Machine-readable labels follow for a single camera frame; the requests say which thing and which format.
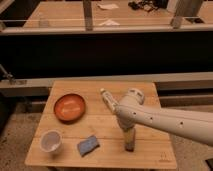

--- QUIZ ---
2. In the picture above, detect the black whiteboard eraser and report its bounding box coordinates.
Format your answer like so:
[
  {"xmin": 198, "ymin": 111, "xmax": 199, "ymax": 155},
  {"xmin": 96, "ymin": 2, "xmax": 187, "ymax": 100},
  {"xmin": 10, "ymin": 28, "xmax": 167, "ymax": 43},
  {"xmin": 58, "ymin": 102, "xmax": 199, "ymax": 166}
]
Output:
[{"xmin": 125, "ymin": 143, "xmax": 135, "ymax": 152}]

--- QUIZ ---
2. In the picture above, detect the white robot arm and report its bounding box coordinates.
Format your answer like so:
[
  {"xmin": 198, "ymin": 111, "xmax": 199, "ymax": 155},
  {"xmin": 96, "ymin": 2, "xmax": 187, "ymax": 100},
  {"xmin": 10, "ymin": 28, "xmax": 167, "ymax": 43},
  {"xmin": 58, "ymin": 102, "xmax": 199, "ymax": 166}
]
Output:
[{"xmin": 115, "ymin": 88, "xmax": 213, "ymax": 147}]

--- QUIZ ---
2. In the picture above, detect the white tube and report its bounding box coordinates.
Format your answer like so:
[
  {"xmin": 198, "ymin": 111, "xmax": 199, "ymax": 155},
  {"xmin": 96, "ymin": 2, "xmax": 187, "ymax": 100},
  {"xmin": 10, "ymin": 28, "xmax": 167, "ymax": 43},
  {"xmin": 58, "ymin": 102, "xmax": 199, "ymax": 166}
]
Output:
[{"xmin": 100, "ymin": 88, "xmax": 118, "ymax": 112}]

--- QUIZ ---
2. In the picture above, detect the blue sponge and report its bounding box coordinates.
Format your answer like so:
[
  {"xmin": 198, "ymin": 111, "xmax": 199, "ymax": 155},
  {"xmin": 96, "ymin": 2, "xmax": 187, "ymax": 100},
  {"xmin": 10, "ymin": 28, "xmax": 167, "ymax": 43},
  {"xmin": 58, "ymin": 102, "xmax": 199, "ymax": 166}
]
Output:
[{"xmin": 77, "ymin": 135, "xmax": 100, "ymax": 156}]

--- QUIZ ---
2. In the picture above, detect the white paper cup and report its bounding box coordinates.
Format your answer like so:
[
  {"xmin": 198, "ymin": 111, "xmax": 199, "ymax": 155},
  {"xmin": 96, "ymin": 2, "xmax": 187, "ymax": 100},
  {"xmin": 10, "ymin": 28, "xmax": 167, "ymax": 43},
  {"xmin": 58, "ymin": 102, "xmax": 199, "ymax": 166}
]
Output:
[{"xmin": 40, "ymin": 130, "xmax": 62, "ymax": 155}]

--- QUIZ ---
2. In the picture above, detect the folded white paper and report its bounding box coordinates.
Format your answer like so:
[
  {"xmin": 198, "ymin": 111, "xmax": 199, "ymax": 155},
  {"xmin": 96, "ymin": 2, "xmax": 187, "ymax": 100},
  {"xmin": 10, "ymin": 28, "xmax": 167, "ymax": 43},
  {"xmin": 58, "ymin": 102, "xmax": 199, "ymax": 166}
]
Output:
[{"xmin": 99, "ymin": 19, "xmax": 120, "ymax": 26}]

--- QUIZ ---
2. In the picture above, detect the white paper sheet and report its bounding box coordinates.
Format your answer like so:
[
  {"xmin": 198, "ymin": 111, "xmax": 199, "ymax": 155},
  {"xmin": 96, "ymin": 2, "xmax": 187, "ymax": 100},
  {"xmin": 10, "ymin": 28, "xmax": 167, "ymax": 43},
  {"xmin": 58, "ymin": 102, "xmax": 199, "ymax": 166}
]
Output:
[{"xmin": 97, "ymin": 4, "xmax": 119, "ymax": 10}]

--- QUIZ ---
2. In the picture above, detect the clear plastic cup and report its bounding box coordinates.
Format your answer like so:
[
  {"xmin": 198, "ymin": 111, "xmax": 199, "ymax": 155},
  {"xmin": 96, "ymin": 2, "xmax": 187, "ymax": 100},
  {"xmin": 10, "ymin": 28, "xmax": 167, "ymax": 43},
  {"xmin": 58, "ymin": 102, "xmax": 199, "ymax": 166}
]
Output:
[{"xmin": 38, "ymin": 13, "xmax": 49, "ymax": 28}]

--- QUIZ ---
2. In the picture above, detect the metal clamp bracket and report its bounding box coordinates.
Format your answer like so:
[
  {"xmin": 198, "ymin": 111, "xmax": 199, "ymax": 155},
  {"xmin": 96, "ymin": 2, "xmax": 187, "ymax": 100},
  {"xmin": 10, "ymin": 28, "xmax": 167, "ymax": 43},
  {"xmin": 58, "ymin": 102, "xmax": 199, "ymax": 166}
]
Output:
[{"xmin": 0, "ymin": 64, "xmax": 28, "ymax": 86}]

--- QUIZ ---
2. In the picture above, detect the black cable bundle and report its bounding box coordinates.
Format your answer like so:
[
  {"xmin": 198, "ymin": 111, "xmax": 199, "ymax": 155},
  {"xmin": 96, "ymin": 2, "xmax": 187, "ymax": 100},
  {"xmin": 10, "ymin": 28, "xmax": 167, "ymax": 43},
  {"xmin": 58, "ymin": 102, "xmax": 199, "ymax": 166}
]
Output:
[{"xmin": 127, "ymin": 0, "xmax": 168, "ymax": 13}]

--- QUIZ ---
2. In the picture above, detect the grey metal post right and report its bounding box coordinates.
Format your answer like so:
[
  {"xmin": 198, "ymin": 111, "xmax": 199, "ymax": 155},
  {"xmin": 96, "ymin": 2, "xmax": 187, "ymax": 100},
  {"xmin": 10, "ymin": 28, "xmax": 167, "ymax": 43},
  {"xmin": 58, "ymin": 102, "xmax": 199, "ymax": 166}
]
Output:
[{"xmin": 170, "ymin": 0, "xmax": 204, "ymax": 29}]

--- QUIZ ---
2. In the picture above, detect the grey metal post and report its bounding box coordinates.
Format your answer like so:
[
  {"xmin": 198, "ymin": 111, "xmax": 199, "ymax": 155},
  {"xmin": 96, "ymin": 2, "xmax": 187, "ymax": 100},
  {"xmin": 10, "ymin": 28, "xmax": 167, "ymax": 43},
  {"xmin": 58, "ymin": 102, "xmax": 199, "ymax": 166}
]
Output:
[
  {"xmin": 83, "ymin": 0, "xmax": 93, "ymax": 31},
  {"xmin": 170, "ymin": 0, "xmax": 204, "ymax": 29}
]

